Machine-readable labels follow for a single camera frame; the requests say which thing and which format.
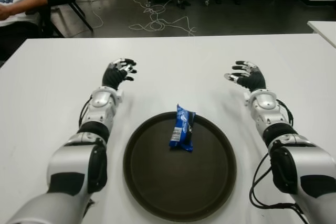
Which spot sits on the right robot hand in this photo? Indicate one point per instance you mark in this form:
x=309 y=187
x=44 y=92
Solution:
x=253 y=79

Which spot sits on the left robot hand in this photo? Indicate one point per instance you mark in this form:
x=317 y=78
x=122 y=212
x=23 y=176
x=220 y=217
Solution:
x=113 y=75

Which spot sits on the blue Oreo packet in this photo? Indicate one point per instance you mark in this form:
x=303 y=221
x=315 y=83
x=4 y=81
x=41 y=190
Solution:
x=182 y=129

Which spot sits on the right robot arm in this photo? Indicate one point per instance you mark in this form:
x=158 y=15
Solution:
x=267 y=113

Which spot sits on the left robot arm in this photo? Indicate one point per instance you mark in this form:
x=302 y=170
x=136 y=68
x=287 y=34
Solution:
x=97 y=108

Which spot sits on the white side table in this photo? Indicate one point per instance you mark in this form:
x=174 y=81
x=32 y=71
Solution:
x=325 y=28

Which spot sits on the round dark brown tray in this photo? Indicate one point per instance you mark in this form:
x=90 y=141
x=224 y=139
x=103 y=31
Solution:
x=181 y=176

